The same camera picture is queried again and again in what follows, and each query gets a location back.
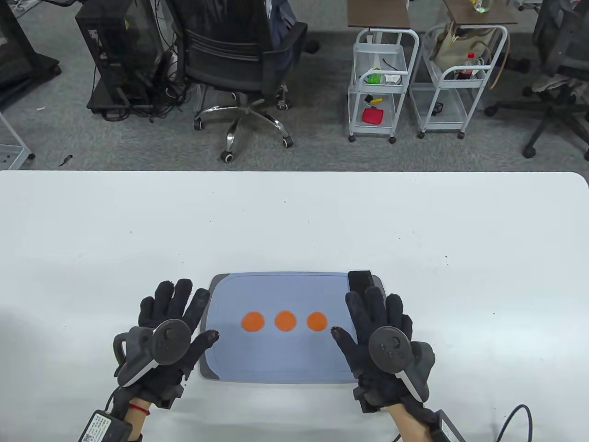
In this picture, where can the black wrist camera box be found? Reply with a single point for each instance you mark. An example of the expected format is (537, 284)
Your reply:
(99, 430)
(448, 428)

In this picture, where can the small black gadget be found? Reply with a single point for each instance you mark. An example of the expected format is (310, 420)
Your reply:
(436, 108)

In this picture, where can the black equipment stand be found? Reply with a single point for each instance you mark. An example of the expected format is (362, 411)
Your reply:
(18, 60)

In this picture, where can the chrome-based black office chair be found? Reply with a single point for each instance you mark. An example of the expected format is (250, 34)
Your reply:
(230, 55)

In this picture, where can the red flat container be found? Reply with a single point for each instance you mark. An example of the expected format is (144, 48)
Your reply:
(372, 115)

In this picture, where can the orange plasticine disc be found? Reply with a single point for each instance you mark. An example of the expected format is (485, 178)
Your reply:
(253, 322)
(317, 321)
(285, 321)

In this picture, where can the brown wooden desk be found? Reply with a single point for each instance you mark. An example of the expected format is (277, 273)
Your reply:
(377, 16)
(497, 16)

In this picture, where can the red-capped cola bottle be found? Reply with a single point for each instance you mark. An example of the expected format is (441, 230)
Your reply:
(468, 64)

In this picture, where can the small black floor scrap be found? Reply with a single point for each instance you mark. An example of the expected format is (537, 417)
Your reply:
(66, 160)

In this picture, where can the beige cloth bag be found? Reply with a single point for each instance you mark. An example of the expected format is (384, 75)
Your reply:
(448, 50)

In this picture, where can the green crumpled packet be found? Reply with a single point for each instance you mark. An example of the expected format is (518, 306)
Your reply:
(375, 77)

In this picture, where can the person's right hand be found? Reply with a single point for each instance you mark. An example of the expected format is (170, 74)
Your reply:
(363, 313)

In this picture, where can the blue grey cutting board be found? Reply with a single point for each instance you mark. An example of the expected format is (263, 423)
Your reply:
(285, 359)

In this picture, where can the grey tracking controller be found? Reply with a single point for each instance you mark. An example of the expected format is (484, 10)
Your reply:
(389, 345)
(170, 340)

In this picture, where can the person's left forearm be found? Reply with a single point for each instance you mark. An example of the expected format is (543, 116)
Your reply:
(138, 426)

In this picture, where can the white metal rack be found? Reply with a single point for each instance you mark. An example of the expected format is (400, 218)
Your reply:
(9, 152)

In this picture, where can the black kitchen knife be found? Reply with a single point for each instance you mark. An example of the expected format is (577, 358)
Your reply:
(360, 280)

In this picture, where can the black-based office chair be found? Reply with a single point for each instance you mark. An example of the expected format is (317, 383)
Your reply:
(561, 69)

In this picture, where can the black computer tower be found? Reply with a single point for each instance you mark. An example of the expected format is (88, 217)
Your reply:
(115, 46)

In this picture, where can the small white box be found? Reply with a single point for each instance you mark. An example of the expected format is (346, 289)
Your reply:
(392, 79)

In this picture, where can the person's left hand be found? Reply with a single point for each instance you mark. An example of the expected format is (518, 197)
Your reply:
(184, 299)

